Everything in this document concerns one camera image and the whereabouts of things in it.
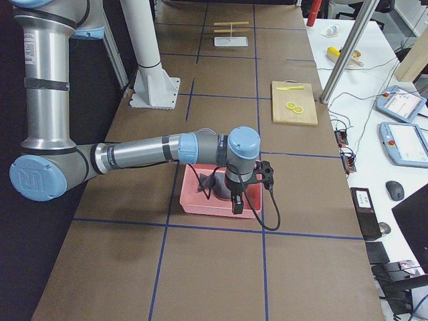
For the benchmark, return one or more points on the black computer mouse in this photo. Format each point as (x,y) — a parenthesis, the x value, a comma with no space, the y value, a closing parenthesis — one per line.
(395,190)

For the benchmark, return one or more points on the aluminium frame post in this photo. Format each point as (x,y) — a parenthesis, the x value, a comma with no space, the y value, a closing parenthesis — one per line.
(358,28)

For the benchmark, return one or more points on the bamboo cutting board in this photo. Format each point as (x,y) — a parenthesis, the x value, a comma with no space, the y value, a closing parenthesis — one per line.
(303,98)

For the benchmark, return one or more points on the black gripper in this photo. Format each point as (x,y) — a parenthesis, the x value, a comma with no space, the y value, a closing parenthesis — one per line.
(233,187)

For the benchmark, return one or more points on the orange connector block near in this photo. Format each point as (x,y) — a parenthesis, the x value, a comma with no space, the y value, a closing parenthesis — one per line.
(348,158)

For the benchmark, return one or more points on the grey cloth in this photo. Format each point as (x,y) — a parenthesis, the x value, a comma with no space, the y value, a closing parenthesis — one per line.
(217,183)

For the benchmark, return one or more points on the black box device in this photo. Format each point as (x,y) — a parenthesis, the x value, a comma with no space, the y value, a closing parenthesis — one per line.
(365,213)

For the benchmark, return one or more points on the orange connector block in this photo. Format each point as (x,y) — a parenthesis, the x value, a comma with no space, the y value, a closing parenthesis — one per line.
(348,158)
(341,137)

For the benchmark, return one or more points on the lemon slice rear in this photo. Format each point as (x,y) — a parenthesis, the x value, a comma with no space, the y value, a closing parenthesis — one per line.
(290,105)

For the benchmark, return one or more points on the black monitor corner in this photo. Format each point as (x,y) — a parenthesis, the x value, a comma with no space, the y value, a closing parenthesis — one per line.
(411,217)

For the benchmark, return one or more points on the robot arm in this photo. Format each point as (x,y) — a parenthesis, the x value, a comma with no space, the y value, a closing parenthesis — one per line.
(51,163)

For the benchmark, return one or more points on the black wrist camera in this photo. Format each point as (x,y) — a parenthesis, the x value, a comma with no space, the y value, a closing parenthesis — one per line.
(265,174)

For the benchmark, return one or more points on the pink plastic bin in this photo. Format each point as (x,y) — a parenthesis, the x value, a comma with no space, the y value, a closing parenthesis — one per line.
(196,202)

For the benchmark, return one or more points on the yellow plastic knife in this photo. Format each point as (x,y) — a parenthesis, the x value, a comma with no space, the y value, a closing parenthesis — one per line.
(290,88)

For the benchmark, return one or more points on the wooden rod outer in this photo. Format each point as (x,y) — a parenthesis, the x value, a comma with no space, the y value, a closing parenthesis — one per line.
(231,23)

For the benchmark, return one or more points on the orange connector block far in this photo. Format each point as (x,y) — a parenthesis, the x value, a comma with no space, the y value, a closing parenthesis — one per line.
(341,137)

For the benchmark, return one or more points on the white bottle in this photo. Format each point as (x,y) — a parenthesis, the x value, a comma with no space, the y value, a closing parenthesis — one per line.
(333,30)

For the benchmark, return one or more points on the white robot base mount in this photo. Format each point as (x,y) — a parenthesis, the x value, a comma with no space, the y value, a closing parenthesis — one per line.
(153,87)

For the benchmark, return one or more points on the teach pendant near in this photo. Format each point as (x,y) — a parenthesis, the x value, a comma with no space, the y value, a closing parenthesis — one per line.
(404,144)

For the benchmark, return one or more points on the teach pendant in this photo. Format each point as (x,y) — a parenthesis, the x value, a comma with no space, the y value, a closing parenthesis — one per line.
(404,144)
(399,104)

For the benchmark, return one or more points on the white rack tray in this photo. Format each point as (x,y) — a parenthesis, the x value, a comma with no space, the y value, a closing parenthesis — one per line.
(231,41)

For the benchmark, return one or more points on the teach pendant far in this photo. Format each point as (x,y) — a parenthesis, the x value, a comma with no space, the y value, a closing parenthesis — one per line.
(399,104)

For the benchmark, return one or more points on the red cylinder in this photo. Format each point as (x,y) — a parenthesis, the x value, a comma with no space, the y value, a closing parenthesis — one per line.
(315,7)

